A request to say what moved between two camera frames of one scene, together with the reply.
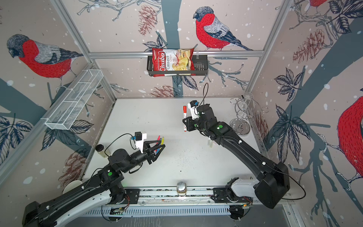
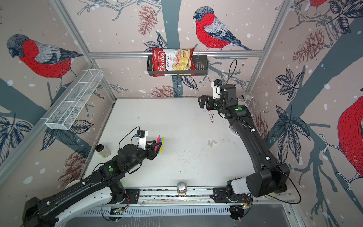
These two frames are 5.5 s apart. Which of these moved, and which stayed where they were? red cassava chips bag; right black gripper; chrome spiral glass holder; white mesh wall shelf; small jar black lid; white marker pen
Moved: right black gripper; white marker pen
Stayed: white mesh wall shelf; red cassava chips bag; small jar black lid; chrome spiral glass holder
